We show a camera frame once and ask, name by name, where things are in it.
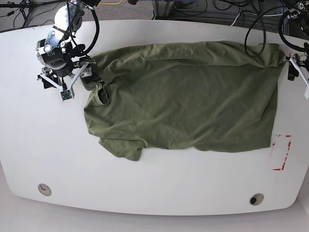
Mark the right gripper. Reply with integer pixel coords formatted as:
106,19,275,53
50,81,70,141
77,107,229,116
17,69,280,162
37,57,101,92

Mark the table grommet hole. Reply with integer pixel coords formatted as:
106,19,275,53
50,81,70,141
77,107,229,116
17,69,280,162
249,193,264,206
38,184,52,196

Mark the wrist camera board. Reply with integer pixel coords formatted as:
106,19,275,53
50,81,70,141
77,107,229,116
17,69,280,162
59,89,74,102
304,86,309,100

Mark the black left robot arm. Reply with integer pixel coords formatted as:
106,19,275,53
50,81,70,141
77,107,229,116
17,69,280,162
278,0,309,85

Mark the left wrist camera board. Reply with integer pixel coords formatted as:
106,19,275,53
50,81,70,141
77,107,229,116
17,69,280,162
304,86,309,100

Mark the left table grommet hole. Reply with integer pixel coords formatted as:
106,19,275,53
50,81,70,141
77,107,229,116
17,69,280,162
38,184,52,196

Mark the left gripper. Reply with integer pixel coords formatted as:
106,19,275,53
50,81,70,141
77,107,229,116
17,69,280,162
285,54,309,85

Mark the right table grommet hole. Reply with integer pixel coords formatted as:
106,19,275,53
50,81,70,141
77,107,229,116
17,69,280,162
249,193,264,206

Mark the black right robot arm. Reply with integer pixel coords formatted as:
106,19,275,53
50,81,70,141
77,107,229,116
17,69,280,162
36,0,100,101

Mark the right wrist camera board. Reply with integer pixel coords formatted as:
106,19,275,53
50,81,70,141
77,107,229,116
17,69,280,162
59,89,74,102

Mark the red tape rectangle marker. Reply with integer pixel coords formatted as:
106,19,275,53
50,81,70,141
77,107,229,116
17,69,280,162
270,134,292,171

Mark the green T-shirt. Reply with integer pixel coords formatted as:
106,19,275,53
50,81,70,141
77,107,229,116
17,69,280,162
83,41,285,161

